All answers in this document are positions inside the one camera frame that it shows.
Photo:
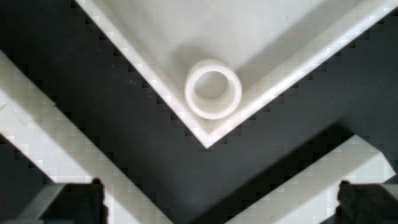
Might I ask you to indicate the white square tabletop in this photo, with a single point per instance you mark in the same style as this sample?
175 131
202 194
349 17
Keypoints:
223 51

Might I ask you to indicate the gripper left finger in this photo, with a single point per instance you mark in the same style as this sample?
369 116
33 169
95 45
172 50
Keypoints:
67 204

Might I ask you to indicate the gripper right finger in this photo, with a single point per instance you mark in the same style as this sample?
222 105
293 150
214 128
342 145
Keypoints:
369 204

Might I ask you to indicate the white L-shaped obstacle wall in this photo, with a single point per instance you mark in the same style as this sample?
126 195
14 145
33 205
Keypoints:
60 149

